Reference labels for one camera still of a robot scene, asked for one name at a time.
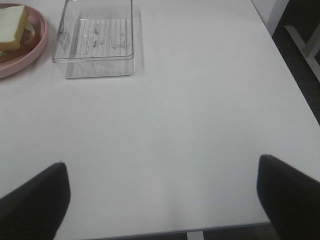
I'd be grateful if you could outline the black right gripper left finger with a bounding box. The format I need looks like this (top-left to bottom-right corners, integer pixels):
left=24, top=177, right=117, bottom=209
left=0, top=162, right=71, bottom=240

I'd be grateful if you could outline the white table support bracket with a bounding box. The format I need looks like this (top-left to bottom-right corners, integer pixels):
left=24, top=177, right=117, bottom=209
left=187, top=231, right=205, bottom=240

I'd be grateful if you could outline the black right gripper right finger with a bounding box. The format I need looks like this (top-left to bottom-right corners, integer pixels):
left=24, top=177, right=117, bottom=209
left=256, top=154, right=320, bottom=240

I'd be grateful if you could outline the pink round plate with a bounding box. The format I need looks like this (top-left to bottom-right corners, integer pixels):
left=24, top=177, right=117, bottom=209
left=0, top=5, right=49, bottom=79

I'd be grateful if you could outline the right clear plastic tray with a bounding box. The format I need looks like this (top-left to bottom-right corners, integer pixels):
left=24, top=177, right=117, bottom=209
left=52, top=0, right=135, bottom=79

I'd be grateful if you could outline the bread slice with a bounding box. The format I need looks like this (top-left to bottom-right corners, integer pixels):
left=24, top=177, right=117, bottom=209
left=0, top=5, right=29, bottom=51
left=20, top=21, right=36, bottom=44

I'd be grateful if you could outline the white table leg frame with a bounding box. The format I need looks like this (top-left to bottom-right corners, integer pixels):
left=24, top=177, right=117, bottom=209
left=284, top=24, right=320, bottom=82

